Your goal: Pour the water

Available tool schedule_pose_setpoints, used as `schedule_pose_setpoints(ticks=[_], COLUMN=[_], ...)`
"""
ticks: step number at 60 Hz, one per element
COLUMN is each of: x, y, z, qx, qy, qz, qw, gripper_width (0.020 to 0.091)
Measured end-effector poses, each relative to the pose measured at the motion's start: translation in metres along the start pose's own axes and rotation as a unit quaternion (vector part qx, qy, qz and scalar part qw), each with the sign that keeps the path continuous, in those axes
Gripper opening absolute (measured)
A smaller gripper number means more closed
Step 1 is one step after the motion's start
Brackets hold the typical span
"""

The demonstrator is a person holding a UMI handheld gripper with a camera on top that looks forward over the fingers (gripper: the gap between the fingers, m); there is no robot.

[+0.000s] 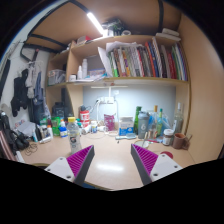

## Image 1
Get green plastic container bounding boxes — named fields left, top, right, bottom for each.
left=50, top=116, right=62, bottom=137

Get hanging dark clothes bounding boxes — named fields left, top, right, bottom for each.
left=9, top=59, right=51, bottom=125

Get blue and white carton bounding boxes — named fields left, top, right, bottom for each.
left=118, top=116, right=135, bottom=137

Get clear yellow-capped drink bottle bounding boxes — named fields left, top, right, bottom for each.
left=66, top=116, right=83, bottom=155

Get tall clear glass bottle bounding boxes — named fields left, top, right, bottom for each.
left=173, top=102, right=185, bottom=134

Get wooden shelf unit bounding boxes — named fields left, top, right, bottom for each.
left=45, top=33, right=191, bottom=113

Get clear bottle with green cap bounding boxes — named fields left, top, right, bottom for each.
left=156, top=108, right=165, bottom=136

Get clear bottle with orange cap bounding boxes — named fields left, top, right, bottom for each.
left=150, top=105, right=160, bottom=139

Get flat round red coaster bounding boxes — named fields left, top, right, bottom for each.
left=160, top=151, right=175, bottom=160

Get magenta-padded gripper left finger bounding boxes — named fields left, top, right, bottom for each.
left=44, top=144, right=96, bottom=187

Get brown jar with white lid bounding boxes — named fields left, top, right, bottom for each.
left=162, top=128, right=175, bottom=147

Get black bag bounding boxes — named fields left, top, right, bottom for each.
left=0, top=111, right=31, bottom=155

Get black coiled cable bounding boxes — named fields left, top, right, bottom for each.
left=24, top=141, right=40, bottom=156

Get magenta pouch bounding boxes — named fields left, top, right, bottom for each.
left=103, top=113, right=116, bottom=132

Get blue and white small bottle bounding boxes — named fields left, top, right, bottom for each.
left=58, top=119, right=69, bottom=138

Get red and white can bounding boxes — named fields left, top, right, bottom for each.
left=79, top=110, right=91, bottom=128

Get long ceiling light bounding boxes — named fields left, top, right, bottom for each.
left=86, top=12, right=106, bottom=36

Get white power strip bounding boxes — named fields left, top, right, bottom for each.
left=96, top=96, right=115, bottom=105

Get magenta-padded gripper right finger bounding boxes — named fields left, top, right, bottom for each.
left=130, top=143, right=184, bottom=186

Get white desk lamp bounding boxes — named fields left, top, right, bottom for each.
left=90, top=84, right=129, bottom=129

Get light blue hairbrush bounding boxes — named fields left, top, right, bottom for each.
left=115, top=133, right=138, bottom=141

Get brown mug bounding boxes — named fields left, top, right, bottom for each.
left=171, top=132, right=193, bottom=150

